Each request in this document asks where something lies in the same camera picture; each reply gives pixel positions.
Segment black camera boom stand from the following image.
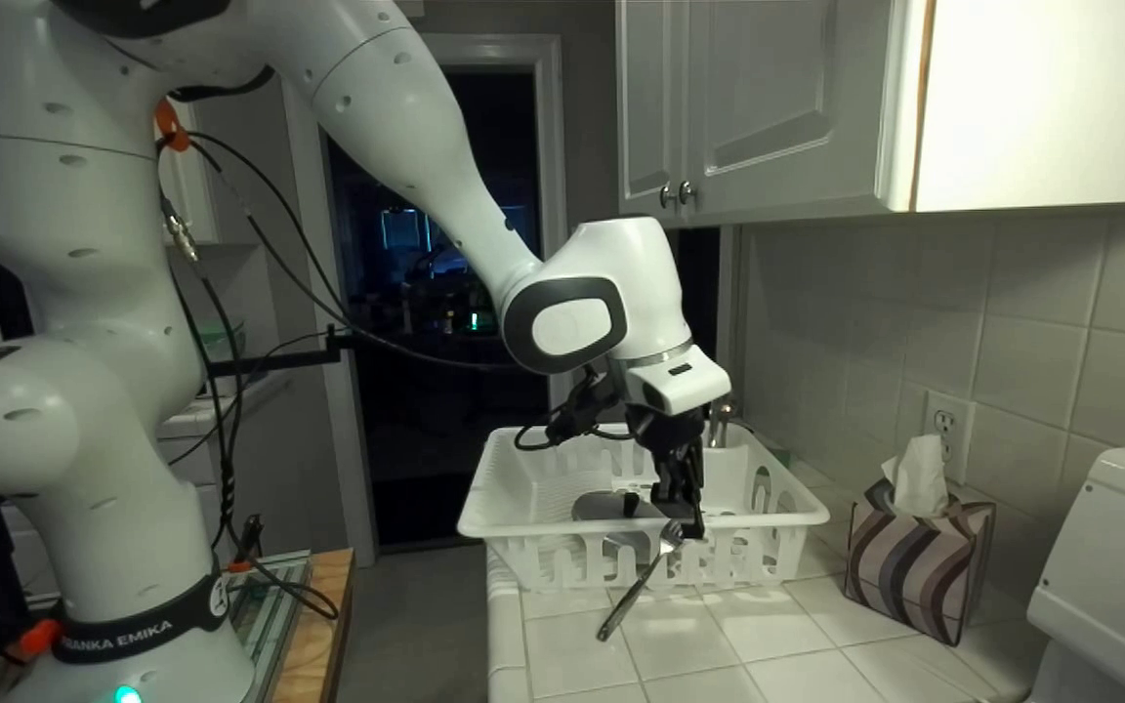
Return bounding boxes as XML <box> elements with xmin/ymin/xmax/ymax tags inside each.
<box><xmin>199</xmin><ymin>326</ymin><xmax>361</xmax><ymax>386</ymax></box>

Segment wooden table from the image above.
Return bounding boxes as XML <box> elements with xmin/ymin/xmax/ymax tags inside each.
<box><xmin>266</xmin><ymin>545</ymin><xmax>361</xmax><ymax>703</ymax></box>

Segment metal pot lid black knob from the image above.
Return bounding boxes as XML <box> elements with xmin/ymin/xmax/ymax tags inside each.
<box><xmin>566</xmin><ymin>484</ymin><xmax>665</xmax><ymax>529</ymax></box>

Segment white gas stove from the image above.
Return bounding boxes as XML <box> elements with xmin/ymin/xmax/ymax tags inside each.
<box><xmin>1025</xmin><ymin>445</ymin><xmax>1125</xmax><ymax>703</ymax></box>

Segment white door frame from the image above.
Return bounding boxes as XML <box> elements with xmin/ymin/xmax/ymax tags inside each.
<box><xmin>279</xmin><ymin>28</ymin><xmax>576</xmax><ymax>568</ymax></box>

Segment silver metal spoons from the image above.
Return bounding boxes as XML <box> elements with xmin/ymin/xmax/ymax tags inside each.
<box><xmin>589</xmin><ymin>515</ymin><xmax>691</xmax><ymax>644</ymax></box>

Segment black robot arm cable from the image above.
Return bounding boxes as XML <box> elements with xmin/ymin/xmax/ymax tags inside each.
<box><xmin>147</xmin><ymin>98</ymin><xmax>518</xmax><ymax>383</ymax></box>

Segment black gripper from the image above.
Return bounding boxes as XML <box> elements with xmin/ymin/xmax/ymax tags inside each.
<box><xmin>630</xmin><ymin>396</ymin><xmax>710</xmax><ymax>545</ymax></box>

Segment white plastic dish rack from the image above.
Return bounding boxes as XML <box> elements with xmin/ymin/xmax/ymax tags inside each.
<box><xmin>453</xmin><ymin>419</ymin><xmax>835</xmax><ymax>602</ymax></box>

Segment white cabinet above hood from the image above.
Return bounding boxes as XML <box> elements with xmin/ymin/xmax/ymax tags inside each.
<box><xmin>909</xmin><ymin>0</ymin><xmax>1125</xmax><ymax>219</ymax></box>

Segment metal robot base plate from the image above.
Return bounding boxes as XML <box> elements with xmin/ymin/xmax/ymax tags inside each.
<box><xmin>221</xmin><ymin>550</ymin><xmax>319</xmax><ymax>703</ymax></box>

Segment white cabinet door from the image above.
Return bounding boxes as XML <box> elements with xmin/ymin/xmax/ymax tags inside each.
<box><xmin>684</xmin><ymin>0</ymin><xmax>923</xmax><ymax>226</ymax></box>
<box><xmin>611</xmin><ymin>0</ymin><xmax>694</xmax><ymax>226</ymax></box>

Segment striped tissue box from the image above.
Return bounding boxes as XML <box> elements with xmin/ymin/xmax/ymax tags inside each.
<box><xmin>839</xmin><ymin>432</ymin><xmax>1000</xmax><ymax>654</ymax></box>

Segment white wall outlet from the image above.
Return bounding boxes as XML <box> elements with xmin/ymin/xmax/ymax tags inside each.
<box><xmin>918</xmin><ymin>386</ymin><xmax>973</xmax><ymax>480</ymax></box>

